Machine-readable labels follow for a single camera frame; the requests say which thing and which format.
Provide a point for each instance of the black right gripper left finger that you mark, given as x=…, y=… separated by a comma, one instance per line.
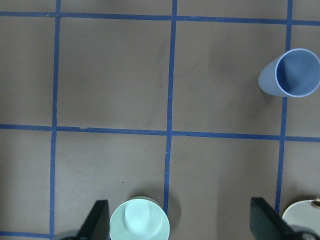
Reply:
x=97, y=224

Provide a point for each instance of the blue cup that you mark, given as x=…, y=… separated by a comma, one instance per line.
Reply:
x=295, y=74

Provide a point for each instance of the cream white toaster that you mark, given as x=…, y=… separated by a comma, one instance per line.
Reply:
x=304, y=214

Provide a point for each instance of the mint green bowl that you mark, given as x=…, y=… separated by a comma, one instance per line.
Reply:
x=139, y=218

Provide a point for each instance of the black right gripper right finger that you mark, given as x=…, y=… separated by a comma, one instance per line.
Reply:
x=265, y=223

